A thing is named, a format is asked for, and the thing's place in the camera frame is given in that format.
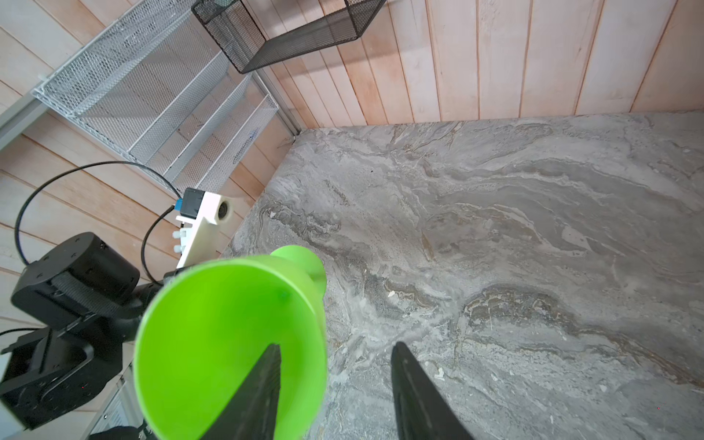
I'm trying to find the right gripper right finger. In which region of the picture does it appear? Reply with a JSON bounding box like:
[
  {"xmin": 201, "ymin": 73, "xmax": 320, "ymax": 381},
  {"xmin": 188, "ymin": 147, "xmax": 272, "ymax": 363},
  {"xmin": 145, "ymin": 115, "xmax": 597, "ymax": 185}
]
[{"xmin": 390, "ymin": 342, "xmax": 473, "ymax": 439}]

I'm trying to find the left camera cable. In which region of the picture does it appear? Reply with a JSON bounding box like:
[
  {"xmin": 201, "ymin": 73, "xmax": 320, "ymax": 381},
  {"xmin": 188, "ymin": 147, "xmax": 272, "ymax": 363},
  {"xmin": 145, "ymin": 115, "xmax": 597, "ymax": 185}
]
[{"xmin": 13, "ymin": 160, "xmax": 183, "ymax": 287}]

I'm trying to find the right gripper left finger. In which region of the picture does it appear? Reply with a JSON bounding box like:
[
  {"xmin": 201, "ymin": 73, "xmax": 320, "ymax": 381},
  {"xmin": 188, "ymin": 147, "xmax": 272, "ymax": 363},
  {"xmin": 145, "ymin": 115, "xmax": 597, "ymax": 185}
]
[{"xmin": 201, "ymin": 344, "xmax": 282, "ymax": 439}]

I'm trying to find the green wine glass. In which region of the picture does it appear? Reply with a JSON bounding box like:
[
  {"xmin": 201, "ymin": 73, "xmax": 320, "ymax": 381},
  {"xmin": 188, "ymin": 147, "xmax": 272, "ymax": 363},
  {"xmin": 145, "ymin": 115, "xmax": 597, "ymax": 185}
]
[{"xmin": 133, "ymin": 246, "xmax": 327, "ymax": 439}]

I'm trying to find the black mesh wall basket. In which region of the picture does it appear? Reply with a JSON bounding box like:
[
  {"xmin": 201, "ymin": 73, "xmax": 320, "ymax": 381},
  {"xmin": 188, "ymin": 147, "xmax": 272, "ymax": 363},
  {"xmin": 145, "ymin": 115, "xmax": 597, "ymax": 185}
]
[{"xmin": 191, "ymin": 1, "xmax": 384, "ymax": 74}]

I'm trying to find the white mesh shelf organizer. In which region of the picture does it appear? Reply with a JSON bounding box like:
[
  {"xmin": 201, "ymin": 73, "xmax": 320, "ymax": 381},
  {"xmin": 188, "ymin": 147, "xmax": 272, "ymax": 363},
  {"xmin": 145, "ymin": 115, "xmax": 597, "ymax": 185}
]
[{"xmin": 34, "ymin": 1, "xmax": 279, "ymax": 193}]

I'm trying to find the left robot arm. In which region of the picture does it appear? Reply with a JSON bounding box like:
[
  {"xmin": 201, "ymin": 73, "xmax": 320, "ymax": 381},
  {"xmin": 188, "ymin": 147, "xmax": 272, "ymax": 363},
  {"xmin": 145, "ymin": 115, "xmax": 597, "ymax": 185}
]
[{"xmin": 1, "ymin": 232, "xmax": 177, "ymax": 436}]

